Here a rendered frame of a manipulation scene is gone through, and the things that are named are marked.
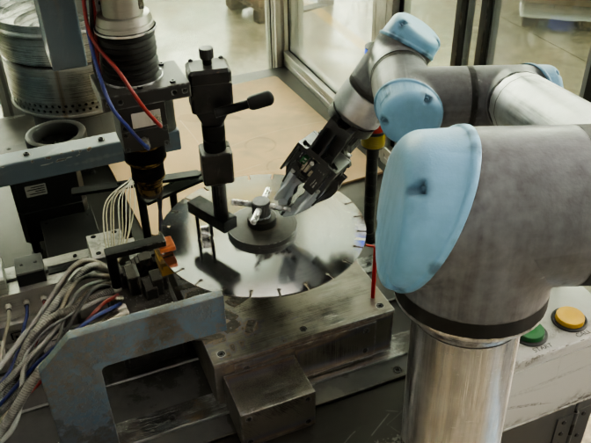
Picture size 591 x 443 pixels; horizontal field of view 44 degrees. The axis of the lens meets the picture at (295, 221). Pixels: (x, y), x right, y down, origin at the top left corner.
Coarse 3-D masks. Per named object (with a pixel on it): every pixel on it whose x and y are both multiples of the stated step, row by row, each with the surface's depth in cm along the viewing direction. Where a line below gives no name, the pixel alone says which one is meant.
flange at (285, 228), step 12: (240, 216) 117; (276, 216) 117; (288, 216) 117; (240, 228) 114; (252, 228) 114; (264, 228) 113; (276, 228) 114; (288, 228) 114; (240, 240) 112; (252, 240) 112; (264, 240) 112; (276, 240) 112; (288, 240) 113
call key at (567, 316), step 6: (558, 312) 105; (564, 312) 105; (570, 312) 105; (576, 312) 105; (558, 318) 104; (564, 318) 104; (570, 318) 104; (576, 318) 104; (582, 318) 104; (564, 324) 104; (570, 324) 103; (576, 324) 103; (582, 324) 104
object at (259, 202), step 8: (264, 192) 115; (232, 200) 114; (240, 200) 114; (248, 200) 114; (256, 200) 113; (264, 200) 113; (256, 208) 112; (264, 208) 112; (272, 208) 113; (280, 208) 112; (288, 208) 112; (256, 216) 110; (264, 216) 113
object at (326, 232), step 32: (192, 192) 125; (256, 192) 125; (192, 224) 117; (320, 224) 117; (352, 224) 116; (192, 256) 110; (224, 256) 110; (256, 256) 110; (288, 256) 110; (320, 256) 110; (352, 256) 110; (256, 288) 104; (288, 288) 104
